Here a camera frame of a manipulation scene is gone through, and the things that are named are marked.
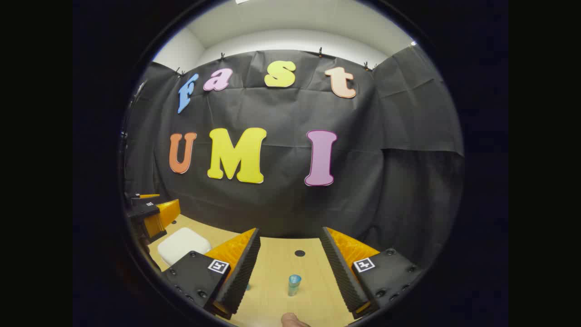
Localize white suitcase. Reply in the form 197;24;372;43
157;227;212;267

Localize black backdrop cloth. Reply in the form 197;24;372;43
123;45;464;273

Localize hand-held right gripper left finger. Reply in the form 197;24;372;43
162;227;261;320

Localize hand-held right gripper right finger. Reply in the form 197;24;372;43
321;226;426;319

